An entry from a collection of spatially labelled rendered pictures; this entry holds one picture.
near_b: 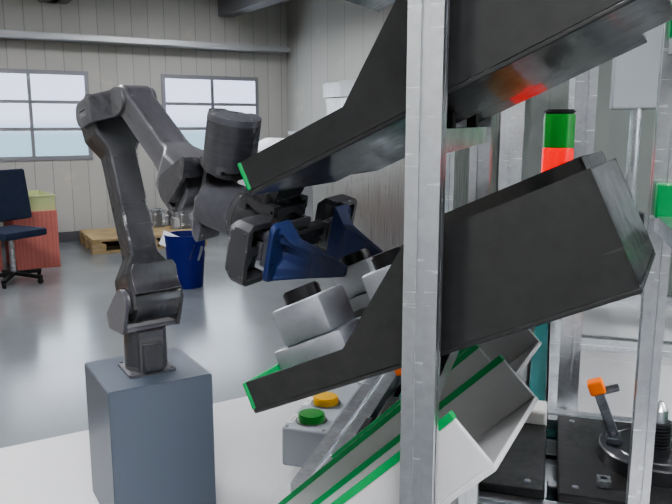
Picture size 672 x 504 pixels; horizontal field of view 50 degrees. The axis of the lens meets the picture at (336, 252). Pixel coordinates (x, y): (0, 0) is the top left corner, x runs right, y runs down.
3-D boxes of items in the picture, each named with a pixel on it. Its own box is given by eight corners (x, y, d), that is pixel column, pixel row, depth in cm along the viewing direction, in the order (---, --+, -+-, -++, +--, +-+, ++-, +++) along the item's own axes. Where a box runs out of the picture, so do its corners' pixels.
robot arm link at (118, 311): (107, 328, 98) (104, 283, 97) (167, 317, 104) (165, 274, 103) (127, 339, 93) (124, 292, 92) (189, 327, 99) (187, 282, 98)
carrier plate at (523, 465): (348, 478, 91) (348, 462, 91) (389, 407, 114) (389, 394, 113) (543, 507, 84) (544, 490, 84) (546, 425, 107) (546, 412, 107)
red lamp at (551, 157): (540, 182, 106) (541, 148, 105) (540, 179, 110) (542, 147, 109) (575, 182, 104) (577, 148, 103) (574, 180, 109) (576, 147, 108)
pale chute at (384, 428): (300, 544, 70) (272, 507, 71) (357, 485, 82) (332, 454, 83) (511, 386, 58) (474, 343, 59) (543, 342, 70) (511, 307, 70)
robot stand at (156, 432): (92, 491, 106) (83, 362, 102) (183, 468, 113) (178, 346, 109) (116, 537, 94) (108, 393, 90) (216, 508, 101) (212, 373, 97)
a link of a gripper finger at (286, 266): (261, 282, 69) (270, 224, 66) (284, 274, 72) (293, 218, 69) (319, 309, 65) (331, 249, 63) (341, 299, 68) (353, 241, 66)
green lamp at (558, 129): (541, 147, 105) (543, 113, 104) (542, 146, 109) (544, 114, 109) (577, 148, 103) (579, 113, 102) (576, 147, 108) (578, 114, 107)
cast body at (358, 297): (343, 333, 70) (316, 267, 71) (366, 321, 74) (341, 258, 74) (412, 310, 66) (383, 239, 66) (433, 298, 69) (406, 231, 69)
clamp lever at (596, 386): (606, 439, 92) (586, 384, 91) (605, 432, 94) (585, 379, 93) (635, 432, 91) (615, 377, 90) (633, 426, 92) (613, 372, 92)
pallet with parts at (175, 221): (184, 234, 911) (183, 205, 905) (210, 244, 834) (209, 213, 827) (75, 243, 844) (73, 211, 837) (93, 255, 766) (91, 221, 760)
